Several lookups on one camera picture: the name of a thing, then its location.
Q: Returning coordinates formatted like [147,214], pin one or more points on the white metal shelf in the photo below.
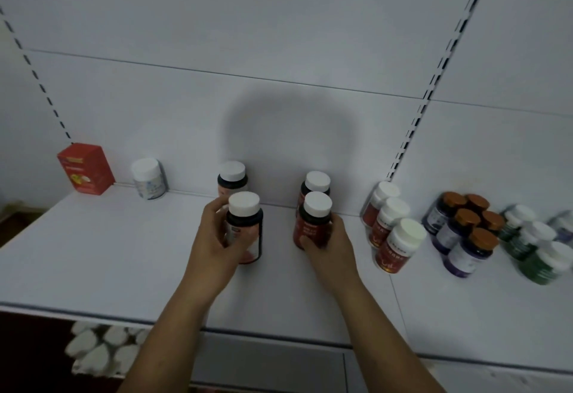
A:
[112,249]

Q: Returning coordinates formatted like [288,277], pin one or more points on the blue label white bottle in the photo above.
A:
[564,224]

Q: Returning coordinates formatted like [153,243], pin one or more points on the red bottle white cap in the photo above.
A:
[317,181]
[315,213]

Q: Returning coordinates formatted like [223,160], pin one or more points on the silver label bottle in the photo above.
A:
[147,177]

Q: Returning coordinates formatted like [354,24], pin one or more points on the person's right forearm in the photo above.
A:
[385,343]

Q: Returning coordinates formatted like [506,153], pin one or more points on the person's left forearm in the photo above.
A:
[170,343]

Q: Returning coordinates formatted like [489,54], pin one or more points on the person's right hand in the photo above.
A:
[335,263]

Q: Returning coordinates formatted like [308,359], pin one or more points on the person's left hand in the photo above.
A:
[210,263]

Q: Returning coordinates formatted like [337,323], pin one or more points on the stack of white heart-lid jars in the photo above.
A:
[94,352]

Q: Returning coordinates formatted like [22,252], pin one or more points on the dark bottle orange label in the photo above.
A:
[244,209]
[232,173]

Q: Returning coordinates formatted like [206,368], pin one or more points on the green label white bottle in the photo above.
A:
[519,213]
[537,231]
[546,267]

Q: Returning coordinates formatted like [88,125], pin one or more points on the red carton box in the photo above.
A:
[85,168]

